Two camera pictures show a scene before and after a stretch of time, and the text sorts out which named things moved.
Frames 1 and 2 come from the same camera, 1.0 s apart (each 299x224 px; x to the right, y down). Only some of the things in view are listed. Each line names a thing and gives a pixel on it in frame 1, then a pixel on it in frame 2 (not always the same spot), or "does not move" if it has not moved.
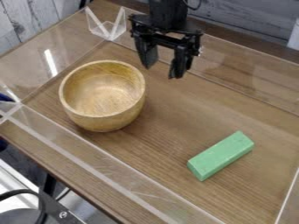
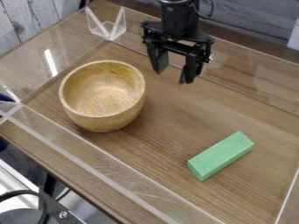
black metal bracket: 58,211 does not move
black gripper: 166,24 -> 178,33
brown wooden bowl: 102,94 does not move
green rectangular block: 205,164 does not move
